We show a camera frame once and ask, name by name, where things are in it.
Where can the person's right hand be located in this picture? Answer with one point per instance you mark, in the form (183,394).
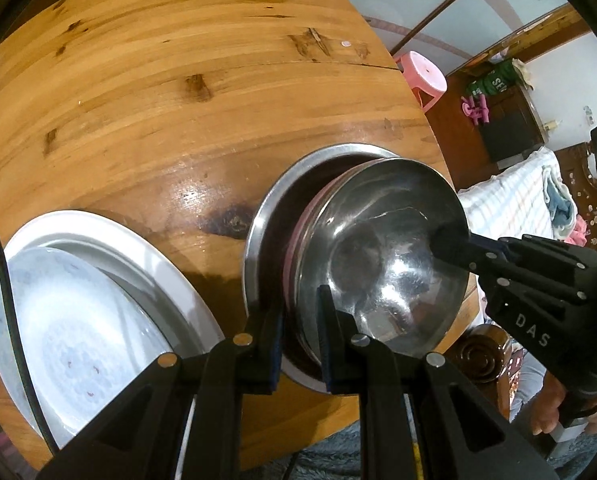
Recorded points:
(545,405)

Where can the striped white blanket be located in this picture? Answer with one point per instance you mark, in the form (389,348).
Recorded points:
(508,200)

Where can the carved wooden chair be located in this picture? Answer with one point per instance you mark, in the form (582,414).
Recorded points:
(483,360)

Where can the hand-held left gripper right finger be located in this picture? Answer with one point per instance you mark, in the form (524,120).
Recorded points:
(326,330)

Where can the large stainless steel bowl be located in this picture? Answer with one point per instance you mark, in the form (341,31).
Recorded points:
(263,230)

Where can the green bag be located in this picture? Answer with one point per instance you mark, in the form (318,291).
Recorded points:
(495,80)

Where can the pink plastic stool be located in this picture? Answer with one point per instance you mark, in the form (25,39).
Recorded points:
(423,75)

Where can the blue cloth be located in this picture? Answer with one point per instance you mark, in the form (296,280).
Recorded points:
(560,205)

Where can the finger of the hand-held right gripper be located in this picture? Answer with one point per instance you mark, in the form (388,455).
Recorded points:
(451,245)
(548,252)

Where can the white marbled plate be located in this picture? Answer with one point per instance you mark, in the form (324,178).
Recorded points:
(68,330)

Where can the dark wooden cabinet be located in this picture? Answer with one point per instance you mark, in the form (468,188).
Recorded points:
(510,125)

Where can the plain white plate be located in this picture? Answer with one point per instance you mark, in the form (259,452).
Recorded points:
(178,290)

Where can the pink plastic toy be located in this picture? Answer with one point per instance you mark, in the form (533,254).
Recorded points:
(476,110)

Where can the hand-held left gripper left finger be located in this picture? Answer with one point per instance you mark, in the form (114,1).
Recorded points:
(273,325)

